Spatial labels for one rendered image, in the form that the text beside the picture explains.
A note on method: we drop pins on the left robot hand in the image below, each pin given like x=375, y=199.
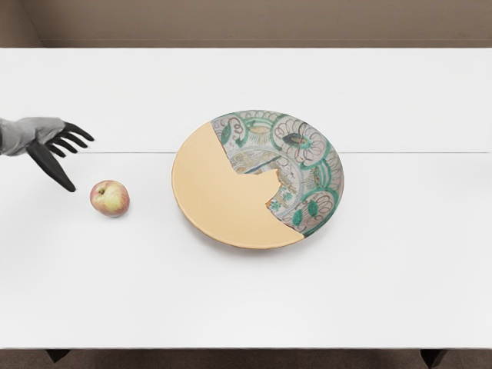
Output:
x=34, y=132

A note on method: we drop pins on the patterned tan ceramic plate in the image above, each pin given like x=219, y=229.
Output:
x=230, y=196

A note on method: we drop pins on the red-yellow apple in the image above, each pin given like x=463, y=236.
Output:
x=110, y=198

